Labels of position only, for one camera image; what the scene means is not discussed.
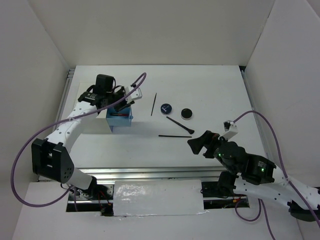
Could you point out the black round compact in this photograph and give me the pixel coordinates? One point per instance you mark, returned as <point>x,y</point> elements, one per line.
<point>186,114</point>

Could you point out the black makeup brush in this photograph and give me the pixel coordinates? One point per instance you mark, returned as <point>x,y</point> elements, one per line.
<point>190,131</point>

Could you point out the blue drawer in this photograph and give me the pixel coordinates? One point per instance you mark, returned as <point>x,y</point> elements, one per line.
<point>119,121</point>

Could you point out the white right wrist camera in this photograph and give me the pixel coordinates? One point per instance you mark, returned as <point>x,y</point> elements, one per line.
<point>230,128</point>

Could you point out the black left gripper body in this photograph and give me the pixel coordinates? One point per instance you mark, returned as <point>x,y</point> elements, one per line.
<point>115,96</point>

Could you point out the thin black makeup pencil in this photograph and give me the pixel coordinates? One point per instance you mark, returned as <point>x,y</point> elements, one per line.
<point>153,104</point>

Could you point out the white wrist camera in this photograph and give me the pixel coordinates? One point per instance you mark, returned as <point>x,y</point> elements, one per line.
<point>230,128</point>
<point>135,95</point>

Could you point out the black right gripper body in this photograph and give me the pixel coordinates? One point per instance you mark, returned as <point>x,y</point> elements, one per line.
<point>217,157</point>

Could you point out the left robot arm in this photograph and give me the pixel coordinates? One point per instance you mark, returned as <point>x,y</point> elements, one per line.
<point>51,156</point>

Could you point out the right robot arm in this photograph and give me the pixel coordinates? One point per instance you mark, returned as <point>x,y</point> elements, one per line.
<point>256,176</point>

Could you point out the white foam cover panel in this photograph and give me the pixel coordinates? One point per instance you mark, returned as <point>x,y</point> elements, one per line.
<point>158,198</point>

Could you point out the aluminium table rail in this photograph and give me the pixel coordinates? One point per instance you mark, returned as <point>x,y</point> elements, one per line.
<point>198,172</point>

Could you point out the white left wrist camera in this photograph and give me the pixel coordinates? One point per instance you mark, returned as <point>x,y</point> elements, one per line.
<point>135,95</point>

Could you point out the long black eyeliner pencil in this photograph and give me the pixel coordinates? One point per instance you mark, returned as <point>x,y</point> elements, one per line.
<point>173,136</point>

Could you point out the navy round compact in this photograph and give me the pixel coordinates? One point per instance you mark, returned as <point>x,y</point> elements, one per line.
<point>166,109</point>

